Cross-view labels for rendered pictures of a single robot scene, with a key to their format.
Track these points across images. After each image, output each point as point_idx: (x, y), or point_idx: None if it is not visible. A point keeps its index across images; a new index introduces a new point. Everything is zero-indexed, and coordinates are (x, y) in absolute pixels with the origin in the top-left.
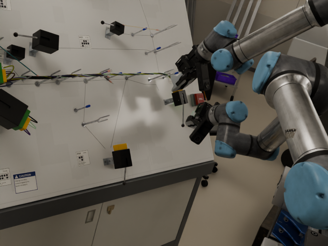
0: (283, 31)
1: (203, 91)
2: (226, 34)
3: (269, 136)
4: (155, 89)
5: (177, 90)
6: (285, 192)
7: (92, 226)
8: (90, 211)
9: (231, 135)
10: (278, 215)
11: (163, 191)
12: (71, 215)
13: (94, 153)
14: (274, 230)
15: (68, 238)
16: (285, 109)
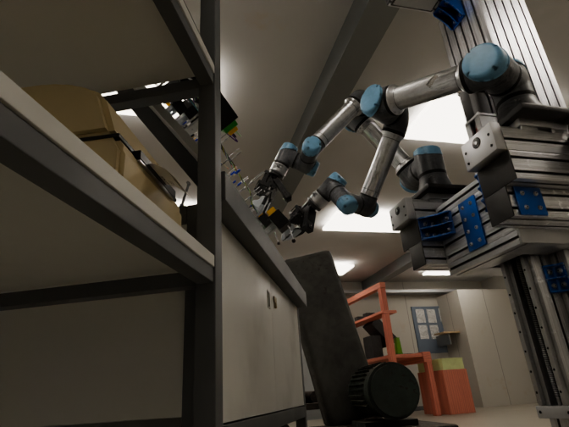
0: (344, 115)
1: None
2: (293, 146)
3: (374, 179)
4: None
5: (262, 213)
6: (470, 72)
7: (270, 317)
8: (267, 291)
9: (347, 191)
10: (417, 224)
11: (289, 312)
12: (261, 284)
13: None
14: (422, 237)
15: (263, 321)
16: (413, 83)
